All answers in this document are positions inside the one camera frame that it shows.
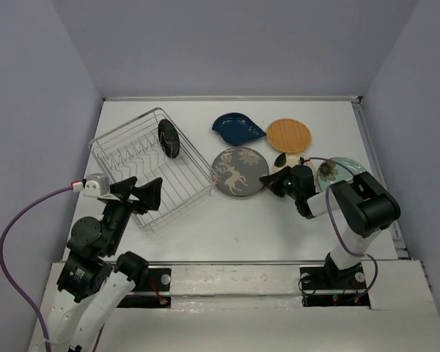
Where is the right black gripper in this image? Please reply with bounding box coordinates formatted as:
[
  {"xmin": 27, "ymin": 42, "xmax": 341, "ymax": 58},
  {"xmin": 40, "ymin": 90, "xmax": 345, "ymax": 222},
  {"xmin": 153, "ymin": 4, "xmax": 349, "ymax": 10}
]
[{"xmin": 260, "ymin": 165, "xmax": 300, "ymax": 200}]

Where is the grey reindeer plate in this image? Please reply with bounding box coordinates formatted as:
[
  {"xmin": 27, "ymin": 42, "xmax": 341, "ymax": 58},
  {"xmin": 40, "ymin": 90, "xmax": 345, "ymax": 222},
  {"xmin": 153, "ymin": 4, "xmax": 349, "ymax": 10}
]
[{"xmin": 212, "ymin": 147, "xmax": 269, "ymax": 197}]

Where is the black round plate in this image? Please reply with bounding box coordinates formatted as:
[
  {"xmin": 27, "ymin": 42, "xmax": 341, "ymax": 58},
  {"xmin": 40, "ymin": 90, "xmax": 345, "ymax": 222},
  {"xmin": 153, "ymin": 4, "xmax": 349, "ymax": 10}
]
[{"xmin": 158, "ymin": 119, "xmax": 180, "ymax": 159}]

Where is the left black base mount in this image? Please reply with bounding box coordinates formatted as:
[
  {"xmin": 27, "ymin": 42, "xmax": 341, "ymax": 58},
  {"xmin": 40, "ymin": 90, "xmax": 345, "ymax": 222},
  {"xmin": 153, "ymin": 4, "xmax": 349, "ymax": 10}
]
[{"xmin": 117, "ymin": 267, "xmax": 172, "ymax": 309}]

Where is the cream plate with black spot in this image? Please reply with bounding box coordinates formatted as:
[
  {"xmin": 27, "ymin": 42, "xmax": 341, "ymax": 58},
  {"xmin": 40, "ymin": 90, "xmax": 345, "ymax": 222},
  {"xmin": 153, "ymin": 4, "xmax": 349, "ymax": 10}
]
[{"xmin": 272, "ymin": 153, "xmax": 315, "ymax": 173}]

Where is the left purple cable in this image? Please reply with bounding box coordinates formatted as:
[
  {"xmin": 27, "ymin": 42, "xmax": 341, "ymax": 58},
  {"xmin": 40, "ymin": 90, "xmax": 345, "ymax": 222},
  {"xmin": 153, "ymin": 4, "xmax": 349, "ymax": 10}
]
[{"xmin": 0, "ymin": 180, "xmax": 106, "ymax": 352}]

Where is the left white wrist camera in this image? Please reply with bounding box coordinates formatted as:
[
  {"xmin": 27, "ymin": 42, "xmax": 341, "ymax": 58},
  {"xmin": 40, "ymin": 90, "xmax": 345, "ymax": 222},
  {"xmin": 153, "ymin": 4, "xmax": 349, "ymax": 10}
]
[{"xmin": 83, "ymin": 173, "xmax": 110, "ymax": 198}]

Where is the dark blue leaf plate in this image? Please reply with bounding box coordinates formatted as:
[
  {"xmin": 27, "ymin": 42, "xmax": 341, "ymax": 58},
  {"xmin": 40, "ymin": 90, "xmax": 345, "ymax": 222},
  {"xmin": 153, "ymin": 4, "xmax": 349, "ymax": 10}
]
[{"xmin": 212, "ymin": 112, "xmax": 266, "ymax": 147}]

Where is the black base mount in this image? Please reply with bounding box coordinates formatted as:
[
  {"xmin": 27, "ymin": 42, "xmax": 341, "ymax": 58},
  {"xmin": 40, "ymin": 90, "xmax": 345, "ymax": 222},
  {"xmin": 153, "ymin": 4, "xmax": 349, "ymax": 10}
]
[
  {"xmin": 117, "ymin": 267, "xmax": 172, "ymax": 309},
  {"xmin": 298, "ymin": 264, "xmax": 370, "ymax": 307}
]

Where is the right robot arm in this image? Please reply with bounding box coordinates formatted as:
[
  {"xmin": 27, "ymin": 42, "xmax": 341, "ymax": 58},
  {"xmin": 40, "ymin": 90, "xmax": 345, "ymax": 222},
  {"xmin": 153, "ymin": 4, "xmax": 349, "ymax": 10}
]
[{"xmin": 260, "ymin": 165, "xmax": 401, "ymax": 294}]

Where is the orange woven round plate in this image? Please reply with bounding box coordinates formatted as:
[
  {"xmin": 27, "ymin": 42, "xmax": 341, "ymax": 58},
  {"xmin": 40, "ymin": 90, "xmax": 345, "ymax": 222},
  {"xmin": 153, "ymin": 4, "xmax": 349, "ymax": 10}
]
[{"xmin": 266, "ymin": 118, "xmax": 312, "ymax": 153}]

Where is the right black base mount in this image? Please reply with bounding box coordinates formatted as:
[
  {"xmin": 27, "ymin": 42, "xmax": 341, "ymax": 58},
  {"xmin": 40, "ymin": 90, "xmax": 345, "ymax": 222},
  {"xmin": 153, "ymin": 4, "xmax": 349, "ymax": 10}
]
[{"xmin": 298, "ymin": 264, "xmax": 370, "ymax": 307}]

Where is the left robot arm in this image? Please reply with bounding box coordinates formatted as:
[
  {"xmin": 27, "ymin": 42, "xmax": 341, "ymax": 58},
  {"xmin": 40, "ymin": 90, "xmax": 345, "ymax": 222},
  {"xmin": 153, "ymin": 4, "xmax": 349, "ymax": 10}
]
[{"xmin": 33, "ymin": 173, "xmax": 163, "ymax": 351}]

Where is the metal wire dish rack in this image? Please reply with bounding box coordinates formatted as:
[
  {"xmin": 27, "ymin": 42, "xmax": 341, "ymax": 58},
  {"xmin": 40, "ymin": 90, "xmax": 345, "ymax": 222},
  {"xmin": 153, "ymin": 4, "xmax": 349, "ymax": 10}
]
[{"xmin": 89, "ymin": 108, "xmax": 217, "ymax": 231}]

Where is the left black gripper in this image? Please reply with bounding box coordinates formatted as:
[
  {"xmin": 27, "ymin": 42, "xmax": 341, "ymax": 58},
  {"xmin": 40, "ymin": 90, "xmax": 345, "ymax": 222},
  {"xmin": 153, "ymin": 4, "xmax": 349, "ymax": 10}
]
[{"xmin": 103, "ymin": 175, "xmax": 164, "ymax": 253}]

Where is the teal flower plate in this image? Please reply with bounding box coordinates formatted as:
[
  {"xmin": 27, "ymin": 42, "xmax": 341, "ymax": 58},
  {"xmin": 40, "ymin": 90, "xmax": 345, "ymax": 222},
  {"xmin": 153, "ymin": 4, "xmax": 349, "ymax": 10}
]
[{"xmin": 316, "ymin": 157, "xmax": 367, "ymax": 191}]

